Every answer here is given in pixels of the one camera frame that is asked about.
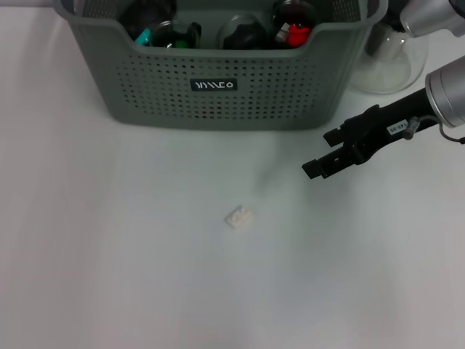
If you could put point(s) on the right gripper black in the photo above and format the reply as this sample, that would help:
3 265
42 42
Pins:
385 123

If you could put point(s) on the red wedge toy brick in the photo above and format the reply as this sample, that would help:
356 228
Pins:
298 36

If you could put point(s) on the long white toy brick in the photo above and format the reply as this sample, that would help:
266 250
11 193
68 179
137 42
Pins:
281 34

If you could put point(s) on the glass teacup black sleeve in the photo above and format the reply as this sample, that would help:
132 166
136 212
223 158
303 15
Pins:
243 36
290 11
170 34

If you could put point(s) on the cyan translucent toy brick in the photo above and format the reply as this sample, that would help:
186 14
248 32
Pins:
142 37

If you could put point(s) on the grey-green perforated storage bin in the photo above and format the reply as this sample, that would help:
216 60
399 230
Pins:
254 102

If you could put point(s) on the glass carafe with black lid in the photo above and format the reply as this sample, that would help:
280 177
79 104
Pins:
385 72

